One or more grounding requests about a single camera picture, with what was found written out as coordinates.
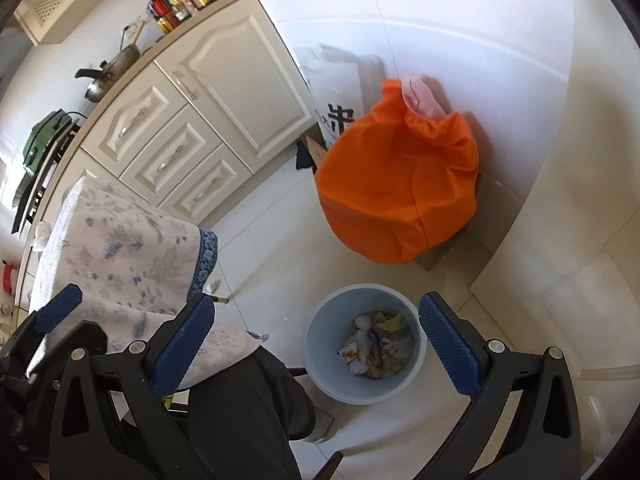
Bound cream lower kitchen cabinets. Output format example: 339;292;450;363
15;0;317;307

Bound dark trouser leg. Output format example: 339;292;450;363
186;347;335;480

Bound brown cardboard box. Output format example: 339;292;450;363
296;124;328;174

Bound black gas stove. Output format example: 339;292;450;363
11;117;80;234

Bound green electric pot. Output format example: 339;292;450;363
23;110;73;177

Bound blue plastic trash bin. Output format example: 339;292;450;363
305;284;427;405

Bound orange fabric bag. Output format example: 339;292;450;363
316;79;480;263

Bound red container on counter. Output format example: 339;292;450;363
1;260;17;296

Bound yellow condiment bottle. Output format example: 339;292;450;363
169;0;198;21

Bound pink cloth in bag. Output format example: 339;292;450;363
400;77;447;120

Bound red cap oil bottle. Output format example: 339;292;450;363
148;0;181;35

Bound blue floral tablecloth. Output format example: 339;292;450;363
28;174;264;391

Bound steel wok pan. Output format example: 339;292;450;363
75;44;141;103

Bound white printed paper bag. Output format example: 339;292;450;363
294;44;386;148

